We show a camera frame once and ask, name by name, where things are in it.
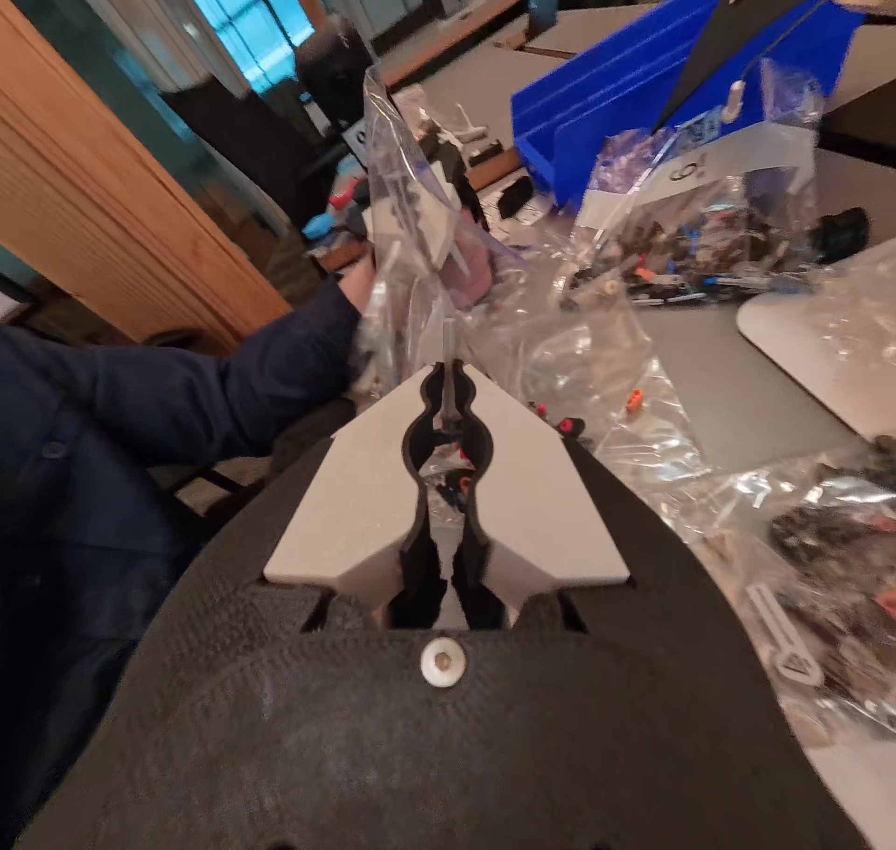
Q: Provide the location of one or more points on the black paper flap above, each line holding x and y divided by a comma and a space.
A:
735, 45

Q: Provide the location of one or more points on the red small object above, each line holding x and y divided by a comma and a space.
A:
341, 199

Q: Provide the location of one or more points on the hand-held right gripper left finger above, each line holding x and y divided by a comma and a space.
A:
336, 514

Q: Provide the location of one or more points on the blue plastic bin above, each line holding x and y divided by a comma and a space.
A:
595, 94

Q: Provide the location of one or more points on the person's left forearm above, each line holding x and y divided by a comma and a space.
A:
280, 360

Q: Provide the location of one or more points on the person's navy jacket torso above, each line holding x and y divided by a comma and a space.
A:
70, 584

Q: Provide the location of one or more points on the printed paper sheet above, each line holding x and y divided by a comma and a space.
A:
542, 212

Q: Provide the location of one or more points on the black lego piece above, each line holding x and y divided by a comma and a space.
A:
516, 197

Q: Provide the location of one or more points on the black lego tire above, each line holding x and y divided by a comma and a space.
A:
840, 234

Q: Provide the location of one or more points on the wooden panel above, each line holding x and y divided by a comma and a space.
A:
105, 199

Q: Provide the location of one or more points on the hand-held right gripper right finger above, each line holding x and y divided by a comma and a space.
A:
553, 514

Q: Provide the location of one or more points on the small black block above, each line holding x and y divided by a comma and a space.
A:
484, 154

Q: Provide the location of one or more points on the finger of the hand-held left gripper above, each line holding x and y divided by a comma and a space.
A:
430, 213

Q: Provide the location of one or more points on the empty clear plastic bag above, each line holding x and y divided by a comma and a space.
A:
854, 332

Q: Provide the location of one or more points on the person's left hand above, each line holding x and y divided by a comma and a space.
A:
465, 276

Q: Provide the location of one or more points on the white lego piece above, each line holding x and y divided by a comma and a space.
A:
465, 128

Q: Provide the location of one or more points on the light blue small object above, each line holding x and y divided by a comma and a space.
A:
318, 225

